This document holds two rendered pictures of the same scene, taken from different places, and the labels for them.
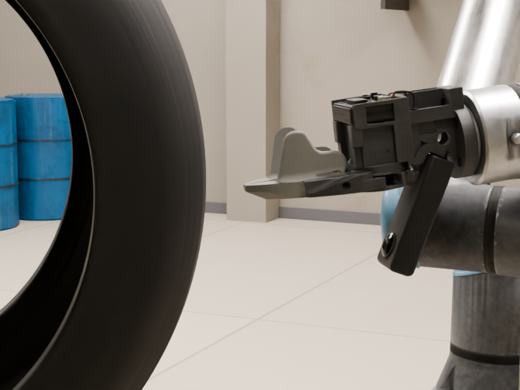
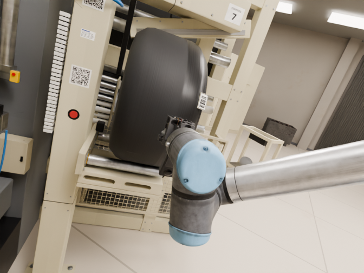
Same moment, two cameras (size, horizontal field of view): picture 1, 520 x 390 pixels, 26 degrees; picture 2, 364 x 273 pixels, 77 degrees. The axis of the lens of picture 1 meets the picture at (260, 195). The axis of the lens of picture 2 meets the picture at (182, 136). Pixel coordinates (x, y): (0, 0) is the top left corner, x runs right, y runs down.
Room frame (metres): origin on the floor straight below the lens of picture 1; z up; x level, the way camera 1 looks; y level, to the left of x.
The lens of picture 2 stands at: (1.00, -0.72, 1.39)
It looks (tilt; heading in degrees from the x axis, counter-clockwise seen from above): 17 degrees down; 86
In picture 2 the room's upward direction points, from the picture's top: 18 degrees clockwise
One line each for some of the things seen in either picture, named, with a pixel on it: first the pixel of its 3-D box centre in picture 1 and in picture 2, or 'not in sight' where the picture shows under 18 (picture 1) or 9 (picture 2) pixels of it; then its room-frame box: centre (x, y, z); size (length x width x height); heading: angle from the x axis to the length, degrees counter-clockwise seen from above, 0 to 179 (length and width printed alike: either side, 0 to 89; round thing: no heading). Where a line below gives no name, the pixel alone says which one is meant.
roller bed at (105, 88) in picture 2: not in sight; (98, 97); (0.55, 0.66, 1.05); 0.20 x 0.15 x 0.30; 13
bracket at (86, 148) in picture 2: not in sight; (89, 145); (0.67, 0.30, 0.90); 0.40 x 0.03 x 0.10; 103
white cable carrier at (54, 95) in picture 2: not in sight; (58, 76); (0.53, 0.22, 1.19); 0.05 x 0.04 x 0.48; 103
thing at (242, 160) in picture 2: not in sight; (252, 155); (2.42, 2.71, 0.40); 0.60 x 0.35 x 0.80; 126
